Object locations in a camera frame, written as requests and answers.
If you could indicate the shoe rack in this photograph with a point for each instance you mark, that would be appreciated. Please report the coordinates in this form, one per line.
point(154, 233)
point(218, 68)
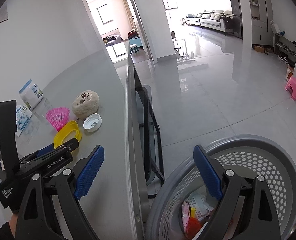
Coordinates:
point(285, 49)

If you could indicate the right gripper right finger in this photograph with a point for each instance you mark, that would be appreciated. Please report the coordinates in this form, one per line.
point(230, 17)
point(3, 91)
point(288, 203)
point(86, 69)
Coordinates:
point(258, 218)

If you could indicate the person's left hand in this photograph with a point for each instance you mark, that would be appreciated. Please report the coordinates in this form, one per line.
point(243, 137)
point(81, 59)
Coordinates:
point(13, 223)

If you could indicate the red plastic bag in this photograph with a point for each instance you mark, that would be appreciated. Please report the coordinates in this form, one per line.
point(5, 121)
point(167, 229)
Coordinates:
point(192, 227)

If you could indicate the black dining chair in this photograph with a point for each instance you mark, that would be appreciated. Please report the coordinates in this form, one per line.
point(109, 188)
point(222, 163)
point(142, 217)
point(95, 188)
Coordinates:
point(150, 136)

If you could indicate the grey sofa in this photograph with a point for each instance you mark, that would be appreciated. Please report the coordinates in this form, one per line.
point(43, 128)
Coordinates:
point(221, 20)

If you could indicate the pink plastic stool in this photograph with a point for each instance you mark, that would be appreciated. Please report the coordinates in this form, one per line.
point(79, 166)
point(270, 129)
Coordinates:
point(291, 87)

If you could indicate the bed in far room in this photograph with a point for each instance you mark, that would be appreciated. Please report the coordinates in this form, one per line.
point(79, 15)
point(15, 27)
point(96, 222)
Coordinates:
point(112, 40)

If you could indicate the white blue tissue pack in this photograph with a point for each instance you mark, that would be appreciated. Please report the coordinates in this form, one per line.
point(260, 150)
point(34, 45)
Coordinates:
point(23, 116)

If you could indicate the light blue plastic pouch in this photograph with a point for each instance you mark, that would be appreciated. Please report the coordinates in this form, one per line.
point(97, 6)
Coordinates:
point(203, 202)

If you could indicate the pink snack packet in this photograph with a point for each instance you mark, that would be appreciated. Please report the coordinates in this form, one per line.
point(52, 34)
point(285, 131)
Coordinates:
point(185, 213)

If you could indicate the yellow plastic lid frame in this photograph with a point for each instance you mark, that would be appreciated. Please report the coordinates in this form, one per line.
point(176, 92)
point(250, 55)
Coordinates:
point(68, 131)

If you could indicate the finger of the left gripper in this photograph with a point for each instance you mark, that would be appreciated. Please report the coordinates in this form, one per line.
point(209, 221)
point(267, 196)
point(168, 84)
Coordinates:
point(70, 145)
point(45, 150)

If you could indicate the cardboard box on floor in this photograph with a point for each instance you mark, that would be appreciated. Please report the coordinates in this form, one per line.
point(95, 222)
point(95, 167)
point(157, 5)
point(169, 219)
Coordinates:
point(259, 49)

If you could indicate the beige plush toy head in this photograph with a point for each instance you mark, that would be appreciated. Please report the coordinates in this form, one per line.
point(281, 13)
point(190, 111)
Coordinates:
point(85, 104)

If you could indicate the pink plastic shuttlecock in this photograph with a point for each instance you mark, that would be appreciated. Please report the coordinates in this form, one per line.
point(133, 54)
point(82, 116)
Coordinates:
point(58, 117)

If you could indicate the grey perforated trash basket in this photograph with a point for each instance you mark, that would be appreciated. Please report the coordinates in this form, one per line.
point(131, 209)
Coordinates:
point(247, 155)

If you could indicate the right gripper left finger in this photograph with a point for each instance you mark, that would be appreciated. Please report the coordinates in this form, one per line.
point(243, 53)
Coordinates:
point(37, 218)

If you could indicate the white jar blue lid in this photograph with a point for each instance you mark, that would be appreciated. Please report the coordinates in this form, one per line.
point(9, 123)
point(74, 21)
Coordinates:
point(31, 94)

